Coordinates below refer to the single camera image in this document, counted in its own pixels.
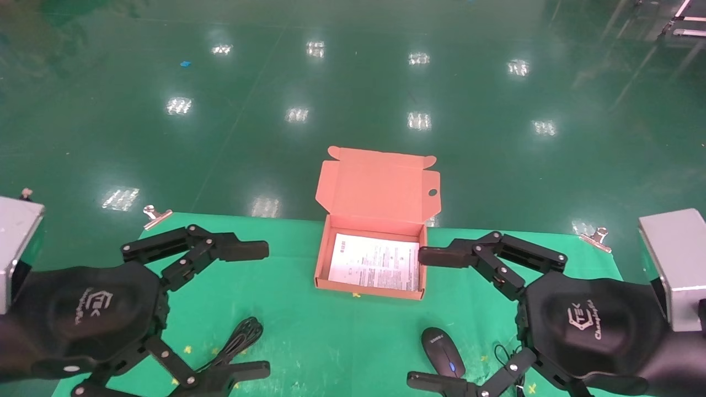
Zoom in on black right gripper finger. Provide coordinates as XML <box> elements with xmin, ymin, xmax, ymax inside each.
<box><xmin>418</xmin><ymin>230</ymin><xmax>569</xmax><ymax>301</ymax></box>
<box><xmin>407</xmin><ymin>348</ymin><xmax>594</xmax><ymax>397</ymax></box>

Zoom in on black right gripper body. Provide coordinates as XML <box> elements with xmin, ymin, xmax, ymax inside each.
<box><xmin>517</xmin><ymin>274</ymin><xmax>671</xmax><ymax>381</ymax></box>

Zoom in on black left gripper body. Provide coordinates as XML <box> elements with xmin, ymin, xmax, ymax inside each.
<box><xmin>0</xmin><ymin>262</ymin><xmax>169</xmax><ymax>382</ymax></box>

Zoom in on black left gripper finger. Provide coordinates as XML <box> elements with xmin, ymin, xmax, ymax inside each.
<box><xmin>72</xmin><ymin>336</ymin><xmax>271</xmax><ymax>397</ymax></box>
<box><xmin>121</xmin><ymin>224</ymin><xmax>270</xmax><ymax>293</ymax></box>

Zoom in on black data cable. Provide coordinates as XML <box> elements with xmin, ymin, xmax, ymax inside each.
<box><xmin>199</xmin><ymin>316</ymin><xmax>264</xmax><ymax>381</ymax></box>

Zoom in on black wired computer mouse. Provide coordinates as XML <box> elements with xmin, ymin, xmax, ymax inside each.
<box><xmin>421</xmin><ymin>327</ymin><xmax>530</xmax><ymax>397</ymax></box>

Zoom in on orange cardboard box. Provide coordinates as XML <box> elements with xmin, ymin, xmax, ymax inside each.
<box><xmin>314</xmin><ymin>146</ymin><xmax>442</xmax><ymax>301</ymax></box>

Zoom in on silver binder clip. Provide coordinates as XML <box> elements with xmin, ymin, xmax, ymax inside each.
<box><xmin>579</xmin><ymin>226</ymin><xmax>613</xmax><ymax>254</ymax></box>
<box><xmin>143</xmin><ymin>205</ymin><xmax>173</xmax><ymax>230</ymax></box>

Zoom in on white printed paper sheet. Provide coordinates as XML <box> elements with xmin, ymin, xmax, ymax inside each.
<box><xmin>329</xmin><ymin>233</ymin><xmax>421</xmax><ymax>292</ymax></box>

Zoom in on green table mat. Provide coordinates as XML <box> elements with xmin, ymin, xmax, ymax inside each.
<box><xmin>52</xmin><ymin>212</ymin><xmax>671</xmax><ymax>397</ymax></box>

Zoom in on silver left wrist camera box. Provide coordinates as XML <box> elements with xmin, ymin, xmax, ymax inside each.
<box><xmin>0</xmin><ymin>189</ymin><xmax>46</xmax><ymax>315</ymax></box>

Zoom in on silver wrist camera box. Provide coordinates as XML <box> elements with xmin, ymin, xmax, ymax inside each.
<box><xmin>638</xmin><ymin>208</ymin><xmax>706</xmax><ymax>332</ymax></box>
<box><xmin>0</xmin><ymin>189</ymin><xmax>46</xmax><ymax>315</ymax></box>

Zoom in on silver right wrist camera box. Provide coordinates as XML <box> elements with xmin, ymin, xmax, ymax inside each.
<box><xmin>638</xmin><ymin>208</ymin><xmax>706</xmax><ymax>332</ymax></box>

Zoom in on metal frame structure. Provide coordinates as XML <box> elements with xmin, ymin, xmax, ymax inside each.
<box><xmin>659</xmin><ymin>0</ymin><xmax>706</xmax><ymax>38</ymax></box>

